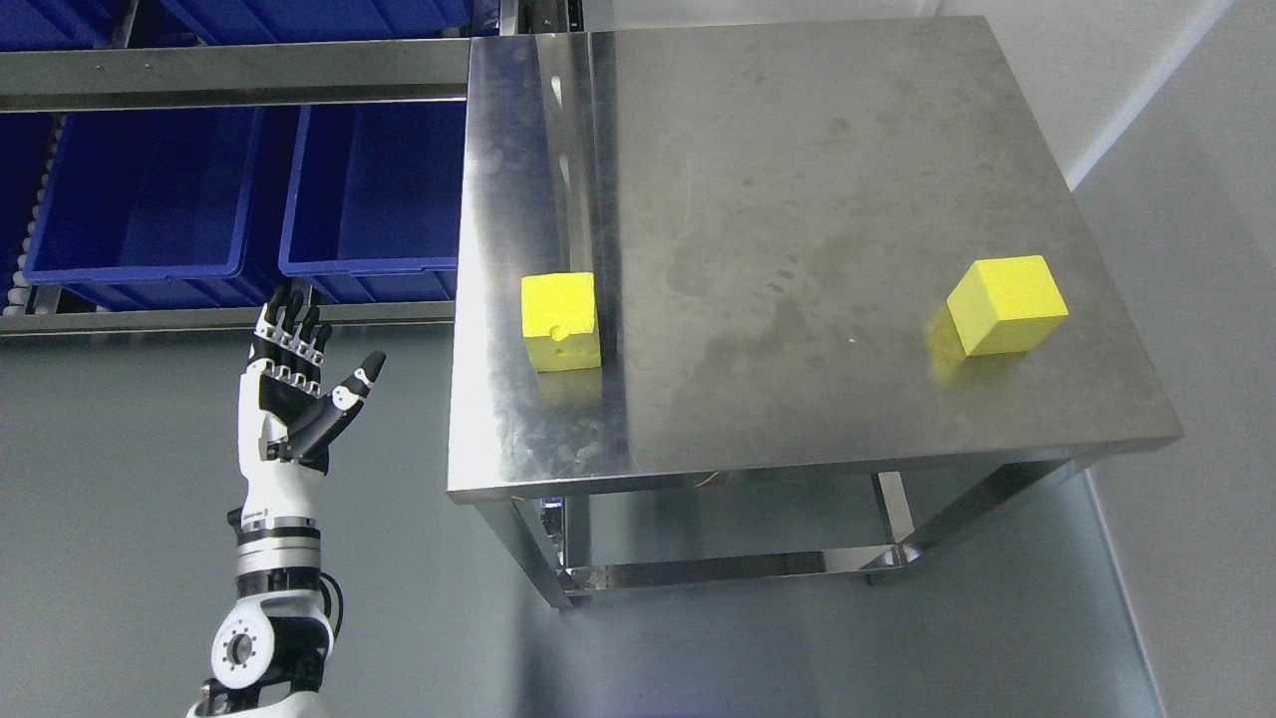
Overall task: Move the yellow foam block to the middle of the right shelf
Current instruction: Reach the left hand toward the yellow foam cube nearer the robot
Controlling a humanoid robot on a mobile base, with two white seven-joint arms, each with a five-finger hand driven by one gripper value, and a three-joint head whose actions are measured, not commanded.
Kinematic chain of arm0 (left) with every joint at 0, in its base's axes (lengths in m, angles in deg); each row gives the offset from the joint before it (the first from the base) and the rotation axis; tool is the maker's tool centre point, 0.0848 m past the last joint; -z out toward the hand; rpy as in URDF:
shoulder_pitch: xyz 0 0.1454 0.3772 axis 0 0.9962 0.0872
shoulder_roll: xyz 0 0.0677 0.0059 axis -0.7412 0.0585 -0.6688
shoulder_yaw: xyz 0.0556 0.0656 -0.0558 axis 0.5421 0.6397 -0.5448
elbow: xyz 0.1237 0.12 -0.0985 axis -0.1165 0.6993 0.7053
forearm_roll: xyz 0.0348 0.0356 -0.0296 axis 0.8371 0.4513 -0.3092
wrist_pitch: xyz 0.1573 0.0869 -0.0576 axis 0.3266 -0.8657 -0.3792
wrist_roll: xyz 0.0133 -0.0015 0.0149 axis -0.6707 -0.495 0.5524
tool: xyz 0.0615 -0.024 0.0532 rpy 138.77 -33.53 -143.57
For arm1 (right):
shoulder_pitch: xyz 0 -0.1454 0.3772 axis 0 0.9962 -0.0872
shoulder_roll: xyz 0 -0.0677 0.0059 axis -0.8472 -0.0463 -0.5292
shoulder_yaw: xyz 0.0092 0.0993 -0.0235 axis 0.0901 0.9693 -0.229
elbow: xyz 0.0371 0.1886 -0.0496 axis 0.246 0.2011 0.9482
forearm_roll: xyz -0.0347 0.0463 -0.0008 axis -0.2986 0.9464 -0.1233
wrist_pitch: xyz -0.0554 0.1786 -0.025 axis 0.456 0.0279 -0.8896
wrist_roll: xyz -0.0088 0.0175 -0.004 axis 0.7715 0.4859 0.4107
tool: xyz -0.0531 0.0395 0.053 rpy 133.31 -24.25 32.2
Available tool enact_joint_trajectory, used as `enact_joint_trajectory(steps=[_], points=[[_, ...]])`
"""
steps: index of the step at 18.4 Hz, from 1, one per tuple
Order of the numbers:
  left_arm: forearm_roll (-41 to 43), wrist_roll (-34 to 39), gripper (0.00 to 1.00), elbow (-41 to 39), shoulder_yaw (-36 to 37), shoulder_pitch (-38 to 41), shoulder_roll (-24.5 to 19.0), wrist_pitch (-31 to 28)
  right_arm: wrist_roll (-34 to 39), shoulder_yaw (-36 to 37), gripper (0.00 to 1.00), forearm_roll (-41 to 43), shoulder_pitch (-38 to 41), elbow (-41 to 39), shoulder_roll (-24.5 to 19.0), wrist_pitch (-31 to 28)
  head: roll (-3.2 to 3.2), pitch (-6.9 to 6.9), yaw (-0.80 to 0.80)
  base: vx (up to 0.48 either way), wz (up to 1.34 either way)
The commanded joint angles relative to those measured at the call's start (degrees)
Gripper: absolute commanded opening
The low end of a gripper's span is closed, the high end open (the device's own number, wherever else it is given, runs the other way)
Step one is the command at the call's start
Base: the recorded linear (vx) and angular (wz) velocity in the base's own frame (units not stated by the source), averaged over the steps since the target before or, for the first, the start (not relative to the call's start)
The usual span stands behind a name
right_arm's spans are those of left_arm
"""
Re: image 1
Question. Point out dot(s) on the blue plastic bin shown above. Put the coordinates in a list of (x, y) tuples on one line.
[(305, 22), (373, 205), (58, 25), (155, 210)]

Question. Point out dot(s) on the yellow foam block with notch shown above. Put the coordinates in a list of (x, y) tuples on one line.
[(560, 326)]

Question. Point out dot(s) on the stainless steel table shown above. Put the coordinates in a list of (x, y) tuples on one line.
[(774, 216)]

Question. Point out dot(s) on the metal shelf rack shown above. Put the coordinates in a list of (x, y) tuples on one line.
[(131, 78)]

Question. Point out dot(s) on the yellow foam cube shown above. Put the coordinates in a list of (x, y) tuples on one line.
[(1006, 305)]

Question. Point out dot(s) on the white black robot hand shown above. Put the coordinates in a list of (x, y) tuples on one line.
[(286, 419)]

